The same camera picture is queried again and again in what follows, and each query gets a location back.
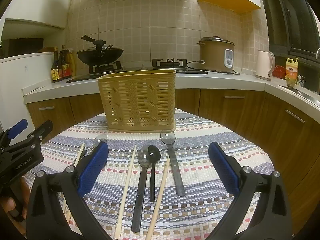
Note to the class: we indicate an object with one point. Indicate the wooden chopstick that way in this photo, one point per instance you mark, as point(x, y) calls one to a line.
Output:
point(158, 203)
point(117, 233)
point(74, 163)

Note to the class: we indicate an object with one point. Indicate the black gas stove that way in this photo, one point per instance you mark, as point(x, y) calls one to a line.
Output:
point(180, 65)

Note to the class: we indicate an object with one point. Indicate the yellow oil bottle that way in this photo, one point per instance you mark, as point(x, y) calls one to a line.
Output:
point(71, 61)

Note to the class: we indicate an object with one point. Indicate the striped woven tablecloth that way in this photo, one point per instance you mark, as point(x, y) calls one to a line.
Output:
point(193, 216)

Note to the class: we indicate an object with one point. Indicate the brown rice cooker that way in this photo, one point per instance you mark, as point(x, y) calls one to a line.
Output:
point(217, 53)

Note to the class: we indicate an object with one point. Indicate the black wok with lid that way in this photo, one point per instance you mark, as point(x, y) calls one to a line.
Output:
point(99, 54)

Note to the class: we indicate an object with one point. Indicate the person's left hand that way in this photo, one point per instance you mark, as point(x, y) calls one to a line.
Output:
point(9, 204)

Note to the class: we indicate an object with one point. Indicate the tan plastic utensil basket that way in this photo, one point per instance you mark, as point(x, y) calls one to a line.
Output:
point(140, 101)

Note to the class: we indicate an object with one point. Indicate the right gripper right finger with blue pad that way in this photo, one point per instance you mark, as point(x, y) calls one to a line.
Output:
point(272, 216)

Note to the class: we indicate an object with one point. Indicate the white refrigerator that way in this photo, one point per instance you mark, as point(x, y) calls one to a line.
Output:
point(21, 75)

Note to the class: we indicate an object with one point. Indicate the red label sauce bottle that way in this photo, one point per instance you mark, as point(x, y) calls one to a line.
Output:
point(65, 62)

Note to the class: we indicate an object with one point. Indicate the dark kitchen window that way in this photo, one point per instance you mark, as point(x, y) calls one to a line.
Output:
point(293, 31)

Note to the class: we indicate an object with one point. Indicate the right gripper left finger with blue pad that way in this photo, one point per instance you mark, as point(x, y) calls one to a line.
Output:
point(45, 217)

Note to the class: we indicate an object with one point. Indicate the yellow detergent bottle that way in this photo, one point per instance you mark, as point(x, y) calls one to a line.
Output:
point(291, 74)

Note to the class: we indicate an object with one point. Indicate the black handled clear spoon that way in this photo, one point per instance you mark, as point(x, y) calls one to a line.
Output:
point(144, 162)

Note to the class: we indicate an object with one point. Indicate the red container by kettle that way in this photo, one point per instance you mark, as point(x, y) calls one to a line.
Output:
point(279, 72)

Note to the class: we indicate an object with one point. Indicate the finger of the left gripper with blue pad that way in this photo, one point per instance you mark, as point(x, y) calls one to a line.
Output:
point(36, 136)
point(18, 128)

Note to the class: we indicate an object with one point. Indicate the steel sink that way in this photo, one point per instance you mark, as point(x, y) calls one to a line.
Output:
point(307, 97)

